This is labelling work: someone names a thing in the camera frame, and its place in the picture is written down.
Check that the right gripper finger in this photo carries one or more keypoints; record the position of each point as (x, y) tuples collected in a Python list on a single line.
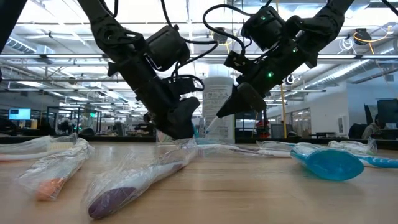
[(241, 99), (261, 105)]

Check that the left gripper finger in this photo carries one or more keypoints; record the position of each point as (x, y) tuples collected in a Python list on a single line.
[(180, 121), (157, 119)]

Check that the purple toothbrush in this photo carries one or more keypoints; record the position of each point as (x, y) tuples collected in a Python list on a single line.
[(109, 202)]

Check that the green toothbrush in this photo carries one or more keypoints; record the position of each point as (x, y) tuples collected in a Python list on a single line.
[(351, 147)]

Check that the orange toothbrush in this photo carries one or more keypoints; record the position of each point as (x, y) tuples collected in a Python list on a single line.
[(31, 149), (49, 188)]

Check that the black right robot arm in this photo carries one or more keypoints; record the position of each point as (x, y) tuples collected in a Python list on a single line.
[(323, 21)]

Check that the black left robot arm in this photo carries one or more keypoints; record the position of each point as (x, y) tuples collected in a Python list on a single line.
[(105, 28)]

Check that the black cabinet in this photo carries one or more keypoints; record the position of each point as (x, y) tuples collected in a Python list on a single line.
[(248, 127)]

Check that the white wipes canister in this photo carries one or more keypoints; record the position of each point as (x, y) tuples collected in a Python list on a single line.
[(214, 90)]

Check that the person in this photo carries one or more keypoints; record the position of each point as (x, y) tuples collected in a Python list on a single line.
[(371, 129)]

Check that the black monitor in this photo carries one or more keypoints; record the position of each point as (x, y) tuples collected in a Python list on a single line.
[(388, 112)]

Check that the lit computer monitor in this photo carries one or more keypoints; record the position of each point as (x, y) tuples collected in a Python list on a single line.
[(19, 114)]

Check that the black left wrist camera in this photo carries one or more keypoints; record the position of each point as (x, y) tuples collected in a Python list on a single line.
[(183, 84)]

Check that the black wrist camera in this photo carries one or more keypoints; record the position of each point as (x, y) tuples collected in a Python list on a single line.
[(183, 84), (236, 60)]

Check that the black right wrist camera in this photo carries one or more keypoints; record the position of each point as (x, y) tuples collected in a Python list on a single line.
[(236, 60)]

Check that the black aluminium table frame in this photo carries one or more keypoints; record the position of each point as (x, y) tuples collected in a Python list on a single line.
[(93, 139)]

